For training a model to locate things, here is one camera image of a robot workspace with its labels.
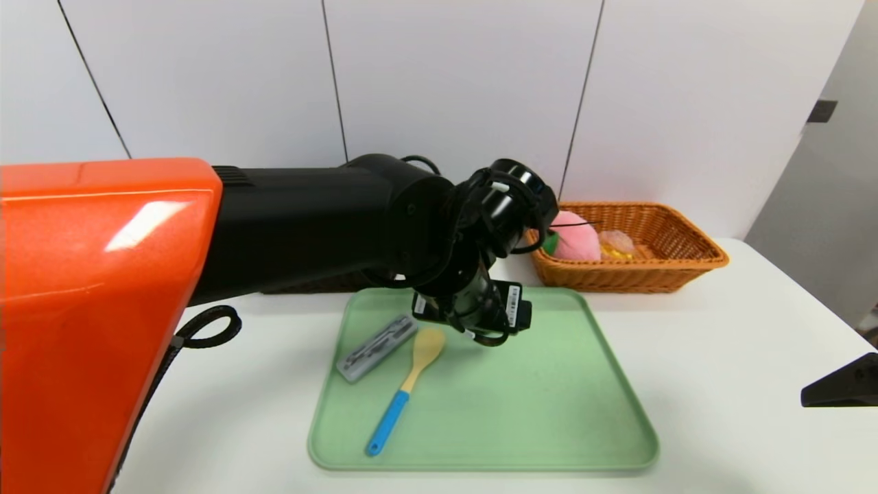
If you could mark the cream puff bread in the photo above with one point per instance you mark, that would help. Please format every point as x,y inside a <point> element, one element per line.
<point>617,243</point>

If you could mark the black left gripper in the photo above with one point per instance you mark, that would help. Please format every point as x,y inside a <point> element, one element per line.
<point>511,306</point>

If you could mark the black wall fixture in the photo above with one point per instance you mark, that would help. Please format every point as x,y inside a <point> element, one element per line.
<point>820,113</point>

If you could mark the orange and black left arm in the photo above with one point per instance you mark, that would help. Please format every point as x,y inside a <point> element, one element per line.
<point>103,309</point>

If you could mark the light green plastic tray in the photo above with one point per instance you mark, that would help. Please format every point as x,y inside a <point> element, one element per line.
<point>494,425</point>

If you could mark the orange wicker basket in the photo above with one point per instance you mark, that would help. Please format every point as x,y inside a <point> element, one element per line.
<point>617,278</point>

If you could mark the pink plush peach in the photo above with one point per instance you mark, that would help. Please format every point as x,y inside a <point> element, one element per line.
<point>579,240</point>

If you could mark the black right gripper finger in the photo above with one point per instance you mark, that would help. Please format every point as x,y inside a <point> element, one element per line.
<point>850,387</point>

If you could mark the dark brown wicker basket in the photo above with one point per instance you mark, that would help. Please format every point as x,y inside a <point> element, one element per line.
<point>309,285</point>

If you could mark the clear plastic compass case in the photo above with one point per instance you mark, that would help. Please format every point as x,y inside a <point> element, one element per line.
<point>377,346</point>

